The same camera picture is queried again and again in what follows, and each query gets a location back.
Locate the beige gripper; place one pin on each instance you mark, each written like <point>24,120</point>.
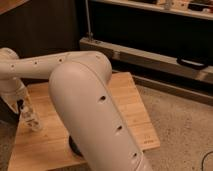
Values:
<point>11,98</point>

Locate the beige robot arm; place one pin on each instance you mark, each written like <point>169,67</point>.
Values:
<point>78,90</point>

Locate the black ceramic bowl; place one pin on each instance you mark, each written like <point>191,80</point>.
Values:
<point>74,147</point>

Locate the wooden table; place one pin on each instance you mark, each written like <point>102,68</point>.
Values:
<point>48,149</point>

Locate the metal pole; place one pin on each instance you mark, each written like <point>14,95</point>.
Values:
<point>90,34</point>

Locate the wooden shelf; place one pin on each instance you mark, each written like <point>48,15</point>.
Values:
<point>176,7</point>

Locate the black case handle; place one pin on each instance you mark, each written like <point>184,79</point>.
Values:
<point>190,64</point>

